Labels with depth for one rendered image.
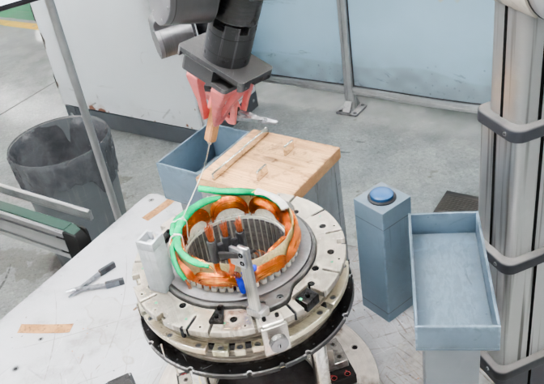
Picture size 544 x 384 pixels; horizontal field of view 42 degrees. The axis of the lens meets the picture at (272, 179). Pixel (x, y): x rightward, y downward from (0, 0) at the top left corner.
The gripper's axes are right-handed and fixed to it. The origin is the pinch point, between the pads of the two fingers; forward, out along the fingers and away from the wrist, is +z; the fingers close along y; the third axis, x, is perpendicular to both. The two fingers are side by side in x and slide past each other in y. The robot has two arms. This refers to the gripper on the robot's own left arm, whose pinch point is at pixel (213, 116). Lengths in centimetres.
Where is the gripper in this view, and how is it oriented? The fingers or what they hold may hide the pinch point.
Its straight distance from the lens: 91.4
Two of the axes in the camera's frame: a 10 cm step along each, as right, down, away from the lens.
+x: 5.8, -4.2, 7.0
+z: -2.2, 7.4, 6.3
